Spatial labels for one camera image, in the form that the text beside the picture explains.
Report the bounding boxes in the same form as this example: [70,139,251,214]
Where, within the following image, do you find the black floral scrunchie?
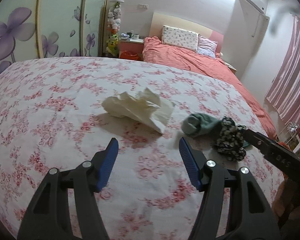
[212,116,250,161]

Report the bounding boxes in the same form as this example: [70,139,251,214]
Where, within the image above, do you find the pink striped curtain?
[266,16,300,124]

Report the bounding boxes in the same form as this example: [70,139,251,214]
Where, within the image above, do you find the grey green sock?
[181,113,222,138]

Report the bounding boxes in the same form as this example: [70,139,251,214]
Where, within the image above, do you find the floral pink white tablecloth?
[0,57,275,239]

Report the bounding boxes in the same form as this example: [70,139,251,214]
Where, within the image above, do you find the right bedside table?
[225,62,237,74]

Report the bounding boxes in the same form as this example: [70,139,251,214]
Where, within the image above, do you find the crumpled white paper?
[102,88,175,134]

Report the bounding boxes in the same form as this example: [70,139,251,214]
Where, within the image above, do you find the pink striped pillow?
[197,35,218,59]

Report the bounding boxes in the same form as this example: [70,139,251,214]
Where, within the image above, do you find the white air conditioner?
[222,0,269,69]

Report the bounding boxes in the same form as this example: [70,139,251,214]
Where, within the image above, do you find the pink bedside table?
[119,39,144,61]

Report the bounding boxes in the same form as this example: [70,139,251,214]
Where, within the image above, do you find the coral pink duvet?
[142,36,277,139]

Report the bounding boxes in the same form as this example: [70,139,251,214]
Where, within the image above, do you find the floral white pillow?
[161,25,199,52]

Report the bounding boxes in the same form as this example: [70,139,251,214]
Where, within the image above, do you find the floral sliding wardrobe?
[0,0,106,74]

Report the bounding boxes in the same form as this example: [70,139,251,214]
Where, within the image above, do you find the beige pink headboard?
[148,12,224,53]

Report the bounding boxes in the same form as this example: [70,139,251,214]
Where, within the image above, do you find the hanging plush toys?
[106,0,122,57]

